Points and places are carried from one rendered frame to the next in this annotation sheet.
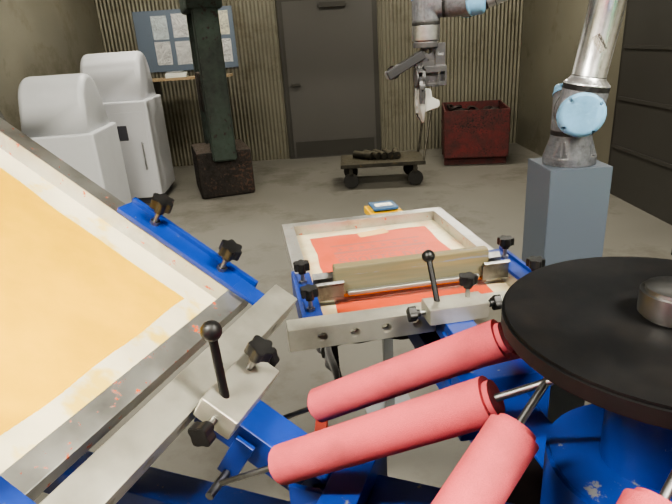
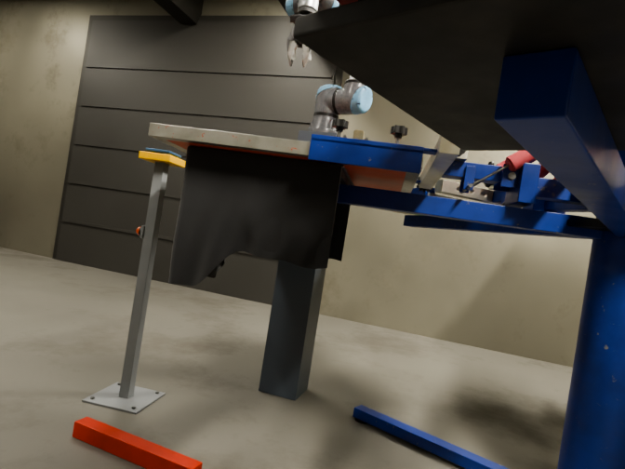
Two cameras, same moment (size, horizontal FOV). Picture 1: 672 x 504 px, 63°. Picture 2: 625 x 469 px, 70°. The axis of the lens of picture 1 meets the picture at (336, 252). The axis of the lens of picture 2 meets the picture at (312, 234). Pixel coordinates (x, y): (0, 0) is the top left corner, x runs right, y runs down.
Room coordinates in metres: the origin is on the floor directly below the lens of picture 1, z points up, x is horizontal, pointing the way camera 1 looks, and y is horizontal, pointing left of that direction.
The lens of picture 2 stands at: (0.96, 1.26, 0.74)
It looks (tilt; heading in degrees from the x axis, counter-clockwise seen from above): 0 degrees down; 288
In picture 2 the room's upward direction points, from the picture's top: 9 degrees clockwise
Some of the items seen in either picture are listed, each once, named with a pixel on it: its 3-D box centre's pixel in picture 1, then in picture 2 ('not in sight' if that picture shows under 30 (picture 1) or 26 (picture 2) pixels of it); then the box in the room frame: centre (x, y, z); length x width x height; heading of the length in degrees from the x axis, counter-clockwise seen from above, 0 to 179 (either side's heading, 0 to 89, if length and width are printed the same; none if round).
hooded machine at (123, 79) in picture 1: (126, 127); not in sight; (6.37, 2.28, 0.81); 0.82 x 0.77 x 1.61; 1
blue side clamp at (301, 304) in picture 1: (307, 305); (365, 154); (1.22, 0.08, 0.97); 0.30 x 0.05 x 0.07; 8
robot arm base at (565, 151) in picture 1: (570, 145); (324, 126); (1.61, -0.71, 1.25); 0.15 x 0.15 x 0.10
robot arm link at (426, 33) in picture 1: (425, 34); (307, 6); (1.61, -0.28, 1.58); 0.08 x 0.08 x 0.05
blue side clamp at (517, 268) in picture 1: (518, 277); not in sight; (1.30, -0.47, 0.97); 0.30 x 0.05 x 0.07; 8
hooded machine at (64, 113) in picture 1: (76, 157); not in sight; (5.05, 2.31, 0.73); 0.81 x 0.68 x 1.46; 1
